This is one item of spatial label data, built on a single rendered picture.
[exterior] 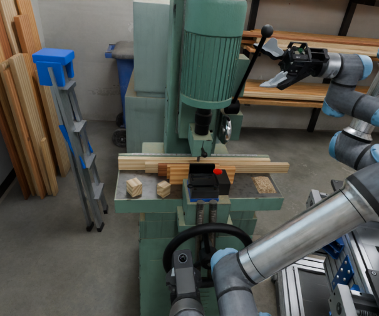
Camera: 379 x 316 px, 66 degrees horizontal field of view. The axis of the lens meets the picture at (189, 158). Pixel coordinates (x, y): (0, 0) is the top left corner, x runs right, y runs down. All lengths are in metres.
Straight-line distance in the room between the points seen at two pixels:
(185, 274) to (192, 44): 0.62
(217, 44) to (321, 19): 2.80
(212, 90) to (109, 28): 2.47
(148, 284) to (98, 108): 2.56
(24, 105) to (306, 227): 1.92
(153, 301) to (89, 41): 2.63
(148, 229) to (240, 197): 0.35
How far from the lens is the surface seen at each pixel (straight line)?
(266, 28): 0.92
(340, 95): 1.05
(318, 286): 1.84
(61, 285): 1.96
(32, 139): 2.31
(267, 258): 0.63
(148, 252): 1.20
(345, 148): 1.36
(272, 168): 1.22
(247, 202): 1.08
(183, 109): 1.11
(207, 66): 0.89
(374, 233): 1.44
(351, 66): 1.03
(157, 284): 1.36
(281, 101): 3.19
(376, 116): 1.00
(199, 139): 1.03
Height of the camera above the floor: 1.55
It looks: 32 degrees down
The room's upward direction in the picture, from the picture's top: 6 degrees clockwise
